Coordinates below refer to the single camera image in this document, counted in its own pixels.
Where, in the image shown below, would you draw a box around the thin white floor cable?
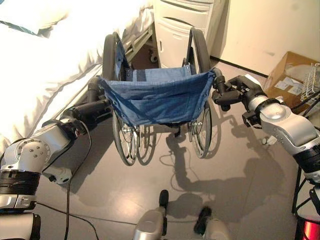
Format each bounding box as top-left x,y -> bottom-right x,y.
159,152 -> 201,186

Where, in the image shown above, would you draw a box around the silver left robot leg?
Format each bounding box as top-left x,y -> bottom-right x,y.
131,189 -> 170,240

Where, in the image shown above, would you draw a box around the white wire rack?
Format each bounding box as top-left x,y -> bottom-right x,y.
300,63 -> 320,102

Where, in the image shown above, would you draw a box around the red cylindrical object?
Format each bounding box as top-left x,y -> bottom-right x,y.
302,220 -> 320,240

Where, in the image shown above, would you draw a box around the white pillow with teal stripe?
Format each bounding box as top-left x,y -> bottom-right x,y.
0,0 -> 72,36

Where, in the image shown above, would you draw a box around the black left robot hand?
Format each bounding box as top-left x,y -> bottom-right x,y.
72,99 -> 113,129

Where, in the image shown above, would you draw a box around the grey bed caster wheel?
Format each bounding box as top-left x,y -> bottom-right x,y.
148,49 -> 159,64

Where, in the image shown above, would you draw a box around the brown cardboard box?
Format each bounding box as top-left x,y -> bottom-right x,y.
263,51 -> 320,114

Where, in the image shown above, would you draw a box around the silver right robot leg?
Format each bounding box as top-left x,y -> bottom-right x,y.
193,205 -> 231,240

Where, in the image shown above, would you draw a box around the black cable on floor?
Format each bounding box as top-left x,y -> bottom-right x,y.
36,201 -> 137,240

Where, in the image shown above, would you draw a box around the silver robot leg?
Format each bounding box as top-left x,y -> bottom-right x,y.
131,189 -> 170,240
193,205 -> 231,240

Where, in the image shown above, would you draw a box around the black cable from wrist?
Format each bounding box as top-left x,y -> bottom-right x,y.
63,120 -> 93,240

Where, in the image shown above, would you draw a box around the bed with white sheets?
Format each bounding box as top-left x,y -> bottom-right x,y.
0,0 -> 159,154

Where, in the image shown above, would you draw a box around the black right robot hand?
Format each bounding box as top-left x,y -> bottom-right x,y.
211,74 -> 267,112

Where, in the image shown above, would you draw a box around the blue fabric wheelchair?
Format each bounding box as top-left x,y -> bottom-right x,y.
86,27 -> 227,167

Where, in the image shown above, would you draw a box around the white bedside cabinet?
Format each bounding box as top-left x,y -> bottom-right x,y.
152,0 -> 219,69

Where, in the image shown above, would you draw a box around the small white floor caster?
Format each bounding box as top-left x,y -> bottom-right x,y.
261,135 -> 277,146

